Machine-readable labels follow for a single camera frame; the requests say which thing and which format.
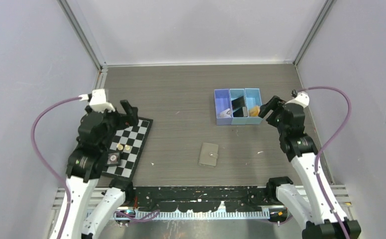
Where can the small dark framed tile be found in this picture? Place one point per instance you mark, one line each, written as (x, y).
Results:
(114, 159)

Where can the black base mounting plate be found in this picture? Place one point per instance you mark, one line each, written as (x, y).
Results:
(201, 199)

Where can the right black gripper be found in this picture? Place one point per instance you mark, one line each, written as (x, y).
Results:
(276, 104)

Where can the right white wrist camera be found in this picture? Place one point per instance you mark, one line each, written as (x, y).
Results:
(302, 99)

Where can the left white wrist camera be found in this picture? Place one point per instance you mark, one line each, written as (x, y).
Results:
(98, 101)

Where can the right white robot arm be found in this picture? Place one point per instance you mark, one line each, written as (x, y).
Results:
(319, 215)

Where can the blue three-compartment tray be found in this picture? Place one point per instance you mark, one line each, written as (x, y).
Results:
(222, 101)

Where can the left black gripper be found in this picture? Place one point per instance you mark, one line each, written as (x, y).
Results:
(132, 118)

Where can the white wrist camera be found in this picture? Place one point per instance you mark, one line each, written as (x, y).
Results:
(98, 101)
(302, 99)

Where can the black card in tray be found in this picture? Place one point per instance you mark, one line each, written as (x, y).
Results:
(239, 107)

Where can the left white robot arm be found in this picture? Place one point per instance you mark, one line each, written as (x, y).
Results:
(85, 165)

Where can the orange card stack in tray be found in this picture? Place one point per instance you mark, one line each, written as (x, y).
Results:
(254, 111)

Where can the black white checkerboard mat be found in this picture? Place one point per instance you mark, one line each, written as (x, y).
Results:
(128, 144)

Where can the white card in tray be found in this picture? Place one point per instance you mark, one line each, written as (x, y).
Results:
(225, 114)

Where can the grey blue card holder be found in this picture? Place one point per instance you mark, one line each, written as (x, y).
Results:
(208, 154)

